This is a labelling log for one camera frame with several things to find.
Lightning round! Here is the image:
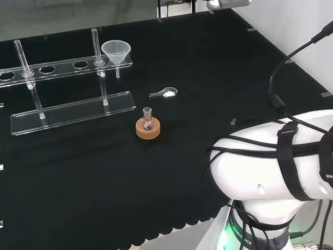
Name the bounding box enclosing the black cable with plug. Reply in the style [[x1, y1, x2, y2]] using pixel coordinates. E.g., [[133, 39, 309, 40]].
[[268, 21, 333, 113]]

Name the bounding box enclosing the clear acrylic funnel stand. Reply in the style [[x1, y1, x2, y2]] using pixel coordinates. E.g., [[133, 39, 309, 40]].
[[0, 28, 137, 137]]

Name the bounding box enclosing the black bench cloth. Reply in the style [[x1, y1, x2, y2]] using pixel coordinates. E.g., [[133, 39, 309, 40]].
[[0, 7, 333, 250]]

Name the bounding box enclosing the small round-bottom glass flask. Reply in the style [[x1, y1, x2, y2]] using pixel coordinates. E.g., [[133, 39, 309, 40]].
[[140, 106, 156, 131]]

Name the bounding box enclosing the translucent plastic funnel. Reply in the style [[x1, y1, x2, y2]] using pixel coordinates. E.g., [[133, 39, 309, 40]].
[[101, 40, 132, 79]]

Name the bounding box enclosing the round cork ring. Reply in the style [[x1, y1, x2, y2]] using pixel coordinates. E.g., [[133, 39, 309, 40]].
[[135, 117, 161, 141]]

